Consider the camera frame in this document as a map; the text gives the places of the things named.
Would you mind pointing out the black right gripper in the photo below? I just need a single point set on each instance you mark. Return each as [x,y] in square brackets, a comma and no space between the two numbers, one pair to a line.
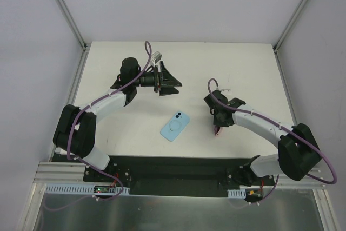
[218,119]

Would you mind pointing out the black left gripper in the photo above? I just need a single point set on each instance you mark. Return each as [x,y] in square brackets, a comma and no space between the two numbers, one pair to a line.
[157,79]

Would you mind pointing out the pink phone case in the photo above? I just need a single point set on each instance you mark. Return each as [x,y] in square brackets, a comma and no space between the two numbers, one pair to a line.
[217,130]

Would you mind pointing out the light blue phone case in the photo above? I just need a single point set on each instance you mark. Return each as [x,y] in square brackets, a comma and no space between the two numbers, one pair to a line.
[175,126]

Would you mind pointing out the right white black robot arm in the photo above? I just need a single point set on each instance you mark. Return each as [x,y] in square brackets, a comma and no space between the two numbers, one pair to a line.
[295,156]

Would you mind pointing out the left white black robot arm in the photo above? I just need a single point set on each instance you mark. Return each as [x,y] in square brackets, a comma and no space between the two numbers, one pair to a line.
[76,129]

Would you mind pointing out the metal front sheet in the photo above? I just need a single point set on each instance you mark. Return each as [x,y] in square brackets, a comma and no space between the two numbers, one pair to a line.
[284,209]

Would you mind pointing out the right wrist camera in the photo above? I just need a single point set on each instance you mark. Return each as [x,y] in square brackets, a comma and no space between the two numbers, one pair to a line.
[226,92]

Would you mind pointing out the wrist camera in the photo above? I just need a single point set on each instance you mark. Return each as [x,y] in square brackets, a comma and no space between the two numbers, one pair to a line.
[226,92]
[155,58]

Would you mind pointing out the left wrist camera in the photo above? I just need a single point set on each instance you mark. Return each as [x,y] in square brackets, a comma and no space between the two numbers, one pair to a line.
[155,58]

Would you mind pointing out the right white cable duct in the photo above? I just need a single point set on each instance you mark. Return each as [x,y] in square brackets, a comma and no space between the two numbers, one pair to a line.
[237,193]

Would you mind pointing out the white cable duct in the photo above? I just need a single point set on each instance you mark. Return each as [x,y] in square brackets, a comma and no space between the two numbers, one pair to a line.
[237,193]
[85,189]

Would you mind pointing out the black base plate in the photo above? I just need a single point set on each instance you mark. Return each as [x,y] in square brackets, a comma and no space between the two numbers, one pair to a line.
[171,176]

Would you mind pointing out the left aluminium frame post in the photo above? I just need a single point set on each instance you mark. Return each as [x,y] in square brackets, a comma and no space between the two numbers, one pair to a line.
[72,24]

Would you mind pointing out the aluminium frame post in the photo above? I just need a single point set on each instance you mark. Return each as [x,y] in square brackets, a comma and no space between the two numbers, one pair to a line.
[290,24]
[72,24]

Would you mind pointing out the right aluminium frame post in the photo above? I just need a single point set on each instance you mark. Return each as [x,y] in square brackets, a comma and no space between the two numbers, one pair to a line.
[290,24]

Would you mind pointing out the left white cable duct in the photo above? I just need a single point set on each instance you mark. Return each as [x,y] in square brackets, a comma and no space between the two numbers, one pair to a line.
[85,189]

